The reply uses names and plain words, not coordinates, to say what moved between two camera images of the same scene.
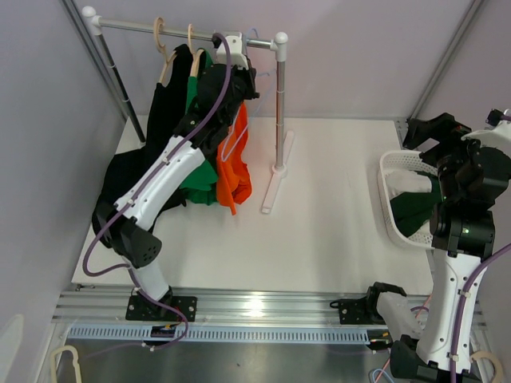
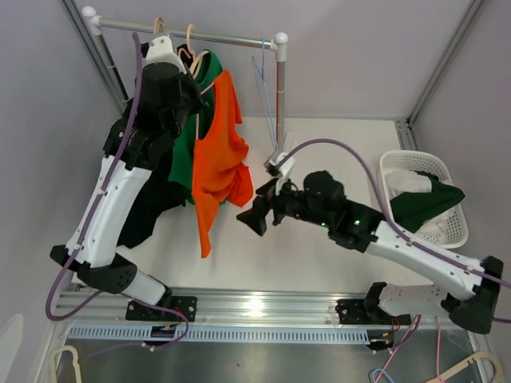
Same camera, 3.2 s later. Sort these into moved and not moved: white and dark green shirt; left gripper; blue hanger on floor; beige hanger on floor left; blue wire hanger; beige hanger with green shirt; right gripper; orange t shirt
Moved: left gripper; right gripper; blue wire hanger; orange t shirt
Not moved: beige hanger with green shirt; beige hanger on floor left; white and dark green shirt; blue hanger on floor
